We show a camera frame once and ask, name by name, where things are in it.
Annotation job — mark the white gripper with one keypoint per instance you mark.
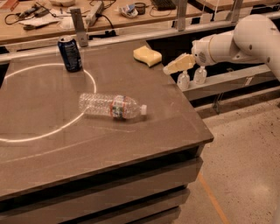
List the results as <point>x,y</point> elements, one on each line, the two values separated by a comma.
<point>199,52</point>

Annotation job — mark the yellow sponge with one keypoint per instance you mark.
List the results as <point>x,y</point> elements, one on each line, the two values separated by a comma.
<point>147,56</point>

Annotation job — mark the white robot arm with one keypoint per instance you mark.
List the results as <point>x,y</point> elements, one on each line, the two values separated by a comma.
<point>255,39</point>

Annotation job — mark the blue pepsi can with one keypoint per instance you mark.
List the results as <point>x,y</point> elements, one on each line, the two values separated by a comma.
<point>70,53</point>

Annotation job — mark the left sanitizer bottle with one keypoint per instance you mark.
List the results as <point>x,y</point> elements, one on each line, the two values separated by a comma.
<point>183,81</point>

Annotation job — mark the sanitizer bottle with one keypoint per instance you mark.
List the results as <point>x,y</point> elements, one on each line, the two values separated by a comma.
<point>183,81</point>
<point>200,75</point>

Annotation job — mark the right sanitizer bottle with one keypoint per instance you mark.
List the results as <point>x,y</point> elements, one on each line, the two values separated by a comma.
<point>200,75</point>

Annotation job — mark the black keyboard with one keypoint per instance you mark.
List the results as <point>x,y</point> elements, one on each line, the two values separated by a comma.
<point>163,5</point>

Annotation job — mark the crumpled white blue packet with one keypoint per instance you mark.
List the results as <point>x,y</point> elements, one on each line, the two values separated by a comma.
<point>128,11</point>

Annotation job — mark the clear plastic water bottle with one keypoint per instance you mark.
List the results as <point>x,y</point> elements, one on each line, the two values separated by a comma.
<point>116,106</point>

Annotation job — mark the white power strip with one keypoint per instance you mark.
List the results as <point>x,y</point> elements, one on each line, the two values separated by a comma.
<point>96,10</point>

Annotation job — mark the grey metal post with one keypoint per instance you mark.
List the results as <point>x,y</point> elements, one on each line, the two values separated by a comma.
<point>79,27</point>

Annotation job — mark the black tool with cable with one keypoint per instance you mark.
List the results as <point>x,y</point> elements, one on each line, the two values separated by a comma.
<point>36,11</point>

